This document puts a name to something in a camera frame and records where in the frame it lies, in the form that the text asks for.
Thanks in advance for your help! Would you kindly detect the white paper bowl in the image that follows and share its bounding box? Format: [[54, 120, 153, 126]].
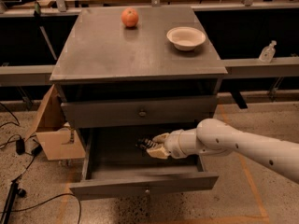
[[166, 27, 206, 51]]

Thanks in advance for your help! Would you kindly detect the grey wooden drawer cabinet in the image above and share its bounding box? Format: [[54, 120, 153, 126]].
[[49, 5, 228, 202]]

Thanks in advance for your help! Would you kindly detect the grey metal rail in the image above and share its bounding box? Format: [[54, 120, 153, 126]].
[[0, 57, 299, 87]]

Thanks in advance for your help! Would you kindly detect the orange fruit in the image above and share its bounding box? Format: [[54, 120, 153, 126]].
[[121, 7, 139, 28]]

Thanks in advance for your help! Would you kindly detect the black tripod leg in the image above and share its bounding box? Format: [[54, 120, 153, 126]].
[[0, 181, 26, 224]]

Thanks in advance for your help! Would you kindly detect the open grey middle drawer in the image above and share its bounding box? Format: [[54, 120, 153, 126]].
[[70, 124, 219, 200]]

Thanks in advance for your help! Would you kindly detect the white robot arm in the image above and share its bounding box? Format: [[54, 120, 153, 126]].
[[147, 119, 299, 183]]

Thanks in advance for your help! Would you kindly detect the clear sanitizer bottle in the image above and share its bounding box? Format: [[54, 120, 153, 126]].
[[259, 40, 277, 63]]

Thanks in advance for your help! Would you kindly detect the brown cardboard box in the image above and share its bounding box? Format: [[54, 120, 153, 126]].
[[25, 85, 85, 161]]

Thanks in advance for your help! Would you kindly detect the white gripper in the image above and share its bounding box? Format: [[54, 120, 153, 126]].
[[147, 129, 205, 160]]

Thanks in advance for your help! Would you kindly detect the black floor cable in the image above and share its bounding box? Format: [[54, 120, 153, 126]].
[[0, 193, 82, 224]]

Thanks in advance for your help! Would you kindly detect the closed grey top drawer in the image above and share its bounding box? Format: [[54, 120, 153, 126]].
[[61, 95, 217, 129]]

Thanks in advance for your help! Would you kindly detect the black power adapter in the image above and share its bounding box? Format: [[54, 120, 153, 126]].
[[16, 138, 25, 155]]

